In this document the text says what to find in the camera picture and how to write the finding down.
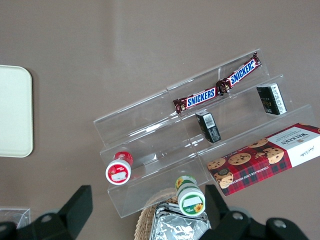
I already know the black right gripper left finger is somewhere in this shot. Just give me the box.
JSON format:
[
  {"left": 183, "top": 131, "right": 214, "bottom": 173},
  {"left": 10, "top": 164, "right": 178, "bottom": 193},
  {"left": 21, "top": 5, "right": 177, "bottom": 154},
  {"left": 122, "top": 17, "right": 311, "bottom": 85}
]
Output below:
[{"left": 0, "top": 185, "right": 94, "bottom": 240}]

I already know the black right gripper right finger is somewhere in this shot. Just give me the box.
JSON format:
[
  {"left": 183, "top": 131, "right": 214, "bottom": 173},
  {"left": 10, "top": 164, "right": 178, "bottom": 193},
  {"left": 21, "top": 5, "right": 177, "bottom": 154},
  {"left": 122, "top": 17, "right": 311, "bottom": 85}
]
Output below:
[{"left": 199, "top": 184, "right": 310, "bottom": 240}]

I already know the foil wrapped sandwich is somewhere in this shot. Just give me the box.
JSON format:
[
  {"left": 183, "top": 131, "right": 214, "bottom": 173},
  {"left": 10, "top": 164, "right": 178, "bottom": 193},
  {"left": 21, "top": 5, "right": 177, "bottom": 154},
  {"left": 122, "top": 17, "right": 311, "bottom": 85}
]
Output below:
[{"left": 149, "top": 202, "right": 212, "bottom": 240}]

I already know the woven wicker basket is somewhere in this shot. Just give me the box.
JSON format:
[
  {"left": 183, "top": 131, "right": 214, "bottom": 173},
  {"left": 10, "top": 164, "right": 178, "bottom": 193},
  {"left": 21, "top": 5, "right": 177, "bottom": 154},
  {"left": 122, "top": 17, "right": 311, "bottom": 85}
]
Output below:
[{"left": 134, "top": 188, "right": 181, "bottom": 240}]

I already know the cream plastic tray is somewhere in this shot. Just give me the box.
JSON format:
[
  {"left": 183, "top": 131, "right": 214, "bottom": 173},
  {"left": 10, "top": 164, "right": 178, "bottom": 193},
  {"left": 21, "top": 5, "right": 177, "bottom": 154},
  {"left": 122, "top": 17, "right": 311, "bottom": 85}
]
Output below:
[{"left": 0, "top": 64, "right": 34, "bottom": 158}]

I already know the green sunflower lidded cup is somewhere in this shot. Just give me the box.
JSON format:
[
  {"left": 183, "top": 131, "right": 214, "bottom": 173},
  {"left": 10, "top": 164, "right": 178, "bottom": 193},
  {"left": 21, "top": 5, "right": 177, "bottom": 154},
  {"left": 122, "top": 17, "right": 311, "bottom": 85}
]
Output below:
[{"left": 174, "top": 175, "right": 206, "bottom": 217}]

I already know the red lidded yogurt cup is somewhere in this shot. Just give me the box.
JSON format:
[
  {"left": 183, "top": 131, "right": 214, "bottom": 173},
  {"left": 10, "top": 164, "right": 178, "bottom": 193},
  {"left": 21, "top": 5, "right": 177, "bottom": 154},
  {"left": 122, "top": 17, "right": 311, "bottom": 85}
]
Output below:
[{"left": 105, "top": 150, "right": 134, "bottom": 186}]

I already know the clear plastic box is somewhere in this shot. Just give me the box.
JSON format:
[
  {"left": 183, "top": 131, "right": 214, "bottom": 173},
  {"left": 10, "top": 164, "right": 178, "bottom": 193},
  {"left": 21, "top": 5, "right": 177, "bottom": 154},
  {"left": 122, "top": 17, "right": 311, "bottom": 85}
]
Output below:
[{"left": 0, "top": 208, "right": 31, "bottom": 230}]

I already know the red tartan Walkers cookie box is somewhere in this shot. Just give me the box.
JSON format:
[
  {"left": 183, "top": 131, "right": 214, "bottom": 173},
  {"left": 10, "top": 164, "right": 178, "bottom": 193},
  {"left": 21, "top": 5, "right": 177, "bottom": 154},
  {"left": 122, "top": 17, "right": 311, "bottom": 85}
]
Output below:
[{"left": 206, "top": 122, "right": 320, "bottom": 197}]

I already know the small black box with barcode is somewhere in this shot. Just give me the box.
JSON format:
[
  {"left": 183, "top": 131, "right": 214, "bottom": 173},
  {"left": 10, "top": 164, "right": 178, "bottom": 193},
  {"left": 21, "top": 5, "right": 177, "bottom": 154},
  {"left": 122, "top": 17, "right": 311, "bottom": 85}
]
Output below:
[{"left": 195, "top": 111, "right": 222, "bottom": 144}]

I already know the clear acrylic step stand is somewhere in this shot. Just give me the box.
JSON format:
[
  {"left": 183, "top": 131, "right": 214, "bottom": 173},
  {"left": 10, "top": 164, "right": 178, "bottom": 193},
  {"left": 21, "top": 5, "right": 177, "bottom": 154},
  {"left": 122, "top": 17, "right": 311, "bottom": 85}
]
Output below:
[
  {"left": 166, "top": 48, "right": 316, "bottom": 183},
  {"left": 93, "top": 88, "right": 210, "bottom": 220}
]

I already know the Snickers chocolate bar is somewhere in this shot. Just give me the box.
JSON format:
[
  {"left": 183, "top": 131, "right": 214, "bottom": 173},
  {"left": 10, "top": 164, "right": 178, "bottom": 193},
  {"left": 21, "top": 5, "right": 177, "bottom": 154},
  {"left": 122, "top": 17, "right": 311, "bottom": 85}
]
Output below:
[
  {"left": 172, "top": 86, "right": 224, "bottom": 113},
  {"left": 215, "top": 51, "right": 262, "bottom": 95}
]

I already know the black box with white side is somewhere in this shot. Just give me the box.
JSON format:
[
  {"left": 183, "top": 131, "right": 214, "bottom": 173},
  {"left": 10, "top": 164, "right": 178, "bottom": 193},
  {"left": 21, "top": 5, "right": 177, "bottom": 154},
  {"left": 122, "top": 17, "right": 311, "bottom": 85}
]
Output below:
[{"left": 256, "top": 82, "right": 288, "bottom": 116}]

